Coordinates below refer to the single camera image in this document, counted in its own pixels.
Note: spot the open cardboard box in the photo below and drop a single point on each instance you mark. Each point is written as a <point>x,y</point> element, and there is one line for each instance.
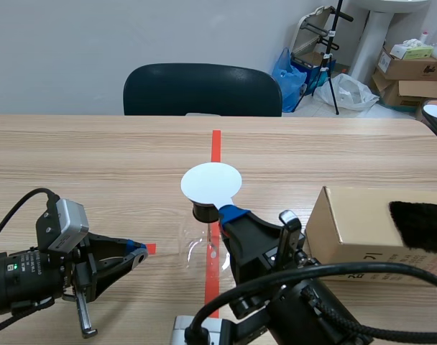
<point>412,66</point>

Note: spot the blue crate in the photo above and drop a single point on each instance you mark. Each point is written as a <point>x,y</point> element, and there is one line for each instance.
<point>312,68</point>

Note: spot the patch of black fur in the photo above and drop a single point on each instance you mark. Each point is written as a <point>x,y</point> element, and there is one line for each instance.
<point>419,226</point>

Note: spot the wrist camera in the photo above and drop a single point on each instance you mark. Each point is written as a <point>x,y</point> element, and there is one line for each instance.
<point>211,332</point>
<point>69,219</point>

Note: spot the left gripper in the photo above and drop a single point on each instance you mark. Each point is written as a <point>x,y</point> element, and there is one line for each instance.
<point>82,273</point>

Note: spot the blue plastic bag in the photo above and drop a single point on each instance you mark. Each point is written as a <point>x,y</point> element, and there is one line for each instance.
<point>286,82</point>

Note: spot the white plastic bag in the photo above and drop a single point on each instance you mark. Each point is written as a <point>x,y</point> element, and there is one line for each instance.
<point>351,91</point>

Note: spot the white wash basin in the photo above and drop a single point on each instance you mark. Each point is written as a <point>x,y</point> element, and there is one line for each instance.
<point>373,28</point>

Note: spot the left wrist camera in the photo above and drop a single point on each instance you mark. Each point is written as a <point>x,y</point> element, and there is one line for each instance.
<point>69,219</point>

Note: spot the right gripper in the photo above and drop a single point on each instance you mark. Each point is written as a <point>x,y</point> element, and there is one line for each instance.
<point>286,258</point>

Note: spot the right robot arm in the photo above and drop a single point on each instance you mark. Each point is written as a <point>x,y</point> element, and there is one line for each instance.
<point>312,316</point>

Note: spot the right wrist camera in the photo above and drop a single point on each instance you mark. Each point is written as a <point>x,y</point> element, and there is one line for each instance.
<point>211,332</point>

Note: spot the flat cardboard box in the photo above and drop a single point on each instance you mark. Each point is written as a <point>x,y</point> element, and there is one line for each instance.
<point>412,93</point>

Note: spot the black tripod stand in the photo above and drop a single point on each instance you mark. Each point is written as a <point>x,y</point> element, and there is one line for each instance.
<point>330,54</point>

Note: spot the dark blue chair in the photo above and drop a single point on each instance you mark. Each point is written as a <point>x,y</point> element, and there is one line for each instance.
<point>200,90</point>

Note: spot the white and green tissue box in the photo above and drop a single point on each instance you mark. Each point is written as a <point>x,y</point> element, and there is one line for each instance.
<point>410,52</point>

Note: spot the brown cardboard box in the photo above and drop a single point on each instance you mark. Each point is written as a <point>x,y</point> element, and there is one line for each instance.
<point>358,215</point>

